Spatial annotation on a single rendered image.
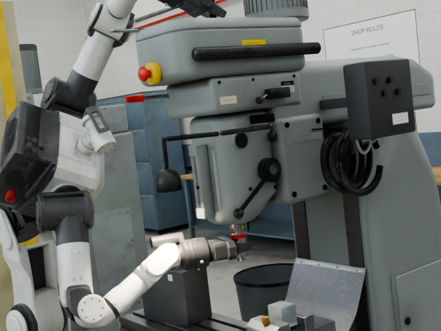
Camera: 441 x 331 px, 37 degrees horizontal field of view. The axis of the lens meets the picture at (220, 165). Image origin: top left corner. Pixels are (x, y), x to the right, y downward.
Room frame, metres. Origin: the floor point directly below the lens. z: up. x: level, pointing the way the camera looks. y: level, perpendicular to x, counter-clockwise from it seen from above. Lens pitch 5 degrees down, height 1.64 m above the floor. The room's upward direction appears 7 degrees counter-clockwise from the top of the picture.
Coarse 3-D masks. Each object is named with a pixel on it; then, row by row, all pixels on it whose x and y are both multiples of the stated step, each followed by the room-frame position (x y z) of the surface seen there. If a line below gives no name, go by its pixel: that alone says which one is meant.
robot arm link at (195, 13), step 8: (168, 0) 1.88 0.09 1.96; (176, 0) 1.88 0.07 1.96; (184, 0) 1.89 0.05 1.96; (192, 0) 1.88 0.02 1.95; (200, 0) 1.89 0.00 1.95; (208, 0) 1.88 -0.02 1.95; (184, 8) 1.93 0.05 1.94; (192, 8) 1.91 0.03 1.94; (200, 8) 1.89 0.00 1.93; (192, 16) 1.97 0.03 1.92
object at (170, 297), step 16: (176, 272) 2.18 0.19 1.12; (192, 272) 2.19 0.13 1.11; (160, 288) 2.23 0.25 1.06; (176, 288) 2.18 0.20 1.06; (192, 288) 2.19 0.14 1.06; (208, 288) 2.24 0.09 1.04; (144, 304) 2.30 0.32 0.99; (160, 304) 2.24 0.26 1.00; (176, 304) 2.19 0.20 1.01; (192, 304) 2.18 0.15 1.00; (208, 304) 2.24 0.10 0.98; (160, 320) 2.25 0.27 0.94; (176, 320) 2.20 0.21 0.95; (192, 320) 2.17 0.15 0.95
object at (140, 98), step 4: (128, 96) 1.87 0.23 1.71; (132, 96) 1.88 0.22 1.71; (136, 96) 1.88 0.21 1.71; (140, 96) 1.89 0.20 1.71; (144, 96) 1.90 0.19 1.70; (148, 96) 1.91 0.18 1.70; (152, 96) 1.92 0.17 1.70; (156, 96) 1.93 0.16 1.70; (160, 96) 1.93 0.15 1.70; (164, 96) 1.94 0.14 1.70; (168, 96) 1.95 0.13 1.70; (128, 100) 1.87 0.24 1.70; (132, 100) 1.87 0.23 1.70; (136, 100) 1.88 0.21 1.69; (140, 100) 1.89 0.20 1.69
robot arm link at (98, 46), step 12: (96, 12) 2.03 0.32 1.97; (132, 24) 2.07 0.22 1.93; (96, 36) 2.07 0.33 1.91; (108, 36) 2.10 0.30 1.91; (84, 48) 2.09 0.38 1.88; (96, 48) 2.08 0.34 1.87; (108, 48) 2.09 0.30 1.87; (84, 60) 2.08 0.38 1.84; (96, 60) 2.09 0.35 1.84; (84, 72) 2.09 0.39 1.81; (96, 72) 2.10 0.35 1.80
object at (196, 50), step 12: (204, 48) 1.72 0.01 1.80; (216, 48) 1.74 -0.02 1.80; (228, 48) 1.77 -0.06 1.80; (240, 48) 1.79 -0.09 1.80; (252, 48) 1.81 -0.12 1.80; (264, 48) 1.84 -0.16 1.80; (276, 48) 1.87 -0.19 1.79; (288, 48) 1.89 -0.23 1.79; (300, 48) 1.92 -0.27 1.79; (312, 48) 1.95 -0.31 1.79
